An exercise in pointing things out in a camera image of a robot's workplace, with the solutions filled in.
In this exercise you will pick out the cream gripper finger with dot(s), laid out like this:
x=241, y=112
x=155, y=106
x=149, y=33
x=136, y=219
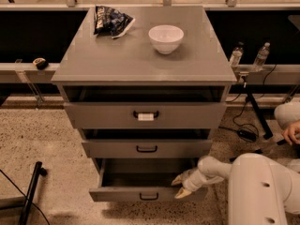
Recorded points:
x=177, y=180
x=182, y=193

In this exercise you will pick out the blue crumpled chip bag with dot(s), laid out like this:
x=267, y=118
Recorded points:
x=109, y=19

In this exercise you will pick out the person leg in light trousers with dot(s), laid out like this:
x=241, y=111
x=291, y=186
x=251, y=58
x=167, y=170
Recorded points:
x=287, y=113

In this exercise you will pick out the grey bottom drawer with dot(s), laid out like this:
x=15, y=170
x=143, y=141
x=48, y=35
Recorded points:
x=138, y=179

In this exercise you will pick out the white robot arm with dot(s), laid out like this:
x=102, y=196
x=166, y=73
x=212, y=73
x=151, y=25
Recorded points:
x=260, y=190

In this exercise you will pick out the white ceramic bowl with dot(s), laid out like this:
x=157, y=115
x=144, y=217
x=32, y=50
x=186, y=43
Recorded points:
x=165, y=38

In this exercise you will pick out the black stand leg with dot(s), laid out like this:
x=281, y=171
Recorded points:
x=38, y=171

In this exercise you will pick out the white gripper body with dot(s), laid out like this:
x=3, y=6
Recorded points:
x=189, y=183

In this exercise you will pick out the black yellow tape measure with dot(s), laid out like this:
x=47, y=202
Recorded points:
x=40, y=63

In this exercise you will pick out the person hand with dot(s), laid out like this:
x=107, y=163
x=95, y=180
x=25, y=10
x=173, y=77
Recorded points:
x=291, y=132

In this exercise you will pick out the grey top drawer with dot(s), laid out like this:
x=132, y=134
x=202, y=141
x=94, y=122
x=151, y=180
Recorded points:
x=125, y=114

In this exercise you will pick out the grey middle drawer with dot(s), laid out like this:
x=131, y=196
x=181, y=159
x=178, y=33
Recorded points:
x=151, y=148

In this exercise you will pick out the black power adapter with cable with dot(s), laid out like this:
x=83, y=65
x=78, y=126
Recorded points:
x=247, y=131

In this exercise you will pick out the clear water bottle left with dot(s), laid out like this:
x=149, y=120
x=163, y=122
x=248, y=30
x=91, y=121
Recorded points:
x=236, y=56

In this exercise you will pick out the grey drawer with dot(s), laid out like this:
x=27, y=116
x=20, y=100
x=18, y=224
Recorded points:
x=138, y=179
x=125, y=114
x=151, y=148

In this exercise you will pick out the clear water bottle right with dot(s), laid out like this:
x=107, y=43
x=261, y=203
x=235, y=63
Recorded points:
x=261, y=57

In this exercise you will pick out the black tripod leg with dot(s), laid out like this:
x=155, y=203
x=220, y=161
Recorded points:
x=267, y=131

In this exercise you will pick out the grey drawer cabinet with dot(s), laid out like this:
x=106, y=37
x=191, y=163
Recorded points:
x=97, y=68

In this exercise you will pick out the clear water bottle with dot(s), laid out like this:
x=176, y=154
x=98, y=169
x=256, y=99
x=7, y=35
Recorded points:
x=236, y=56
x=261, y=57

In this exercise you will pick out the white tape on handle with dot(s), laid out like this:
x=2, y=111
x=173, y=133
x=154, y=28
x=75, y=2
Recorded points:
x=145, y=117

